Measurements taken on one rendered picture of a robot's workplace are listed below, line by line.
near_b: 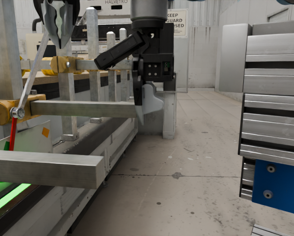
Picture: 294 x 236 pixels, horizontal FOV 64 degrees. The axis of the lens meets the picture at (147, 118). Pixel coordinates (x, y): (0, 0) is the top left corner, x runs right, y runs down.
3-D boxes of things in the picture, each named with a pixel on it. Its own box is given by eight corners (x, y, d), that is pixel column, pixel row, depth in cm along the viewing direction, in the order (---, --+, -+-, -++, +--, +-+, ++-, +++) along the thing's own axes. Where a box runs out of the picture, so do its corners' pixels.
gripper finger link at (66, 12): (56, 47, 45) (52, -5, 44) (61, 49, 51) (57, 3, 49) (73, 47, 46) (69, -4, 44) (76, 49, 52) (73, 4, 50)
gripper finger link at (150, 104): (163, 129, 49) (163, 84, 47) (135, 128, 49) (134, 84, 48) (164, 125, 52) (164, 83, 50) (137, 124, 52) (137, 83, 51)
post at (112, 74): (117, 123, 130) (115, 32, 120) (115, 125, 127) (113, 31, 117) (111, 123, 131) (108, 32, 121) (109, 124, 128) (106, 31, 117)
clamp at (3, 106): (47, 113, 61) (46, 94, 60) (10, 126, 48) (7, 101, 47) (27, 113, 62) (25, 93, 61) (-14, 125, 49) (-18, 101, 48)
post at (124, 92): (128, 106, 153) (126, 28, 143) (126, 107, 150) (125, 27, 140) (122, 106, 154) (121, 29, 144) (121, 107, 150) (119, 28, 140)
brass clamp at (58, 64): (86, 72, 83) (85, 57, 82) (68, 73, 70) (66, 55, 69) (69, 72, 84) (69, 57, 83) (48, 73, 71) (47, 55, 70)
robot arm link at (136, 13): (126, -5, 44) (135, 6, 51) (126, 21, 45) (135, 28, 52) (166, -7, 42) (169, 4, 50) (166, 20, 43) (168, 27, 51)
